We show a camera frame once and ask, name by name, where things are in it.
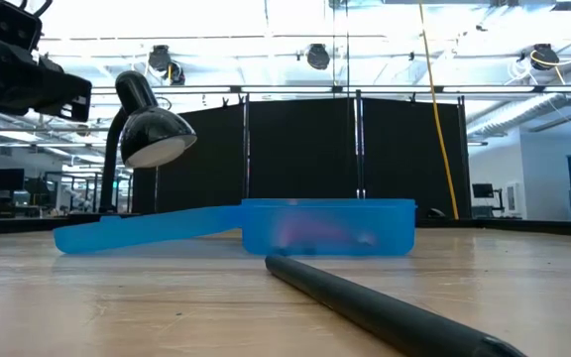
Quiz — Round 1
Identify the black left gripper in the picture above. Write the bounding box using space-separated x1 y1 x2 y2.
0 38 94 124

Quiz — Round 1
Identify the blue plastic supply box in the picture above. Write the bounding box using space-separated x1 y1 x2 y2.
53 197 417 258

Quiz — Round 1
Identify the black desk lamp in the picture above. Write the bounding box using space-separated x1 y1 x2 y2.
98 70 199 215

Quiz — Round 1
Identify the dark computer monitor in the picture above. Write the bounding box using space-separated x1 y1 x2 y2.
0 168 26 195

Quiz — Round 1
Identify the black partition panel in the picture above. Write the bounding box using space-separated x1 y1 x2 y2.
362 97 471 220
248 98 359 202
131 102 247 215

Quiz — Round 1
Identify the small dark monitor on stand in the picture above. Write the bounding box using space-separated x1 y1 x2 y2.
471 182 506 213

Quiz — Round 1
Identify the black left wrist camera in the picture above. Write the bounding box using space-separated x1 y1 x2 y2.
0 0 45 52

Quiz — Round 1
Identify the black left wrist camera cable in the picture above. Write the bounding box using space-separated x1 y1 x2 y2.
16 0 55 19

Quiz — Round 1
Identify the horizontal metal frame rail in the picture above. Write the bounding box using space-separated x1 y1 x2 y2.
89 84 571 96

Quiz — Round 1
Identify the yellow hanging cable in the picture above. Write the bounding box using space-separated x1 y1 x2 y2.
416 0 461 221

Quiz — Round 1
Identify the white wall box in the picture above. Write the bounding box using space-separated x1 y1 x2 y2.
505 181 522 215

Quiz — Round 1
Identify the black ceiling camera with cables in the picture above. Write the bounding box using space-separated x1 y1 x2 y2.
528 43 561 71

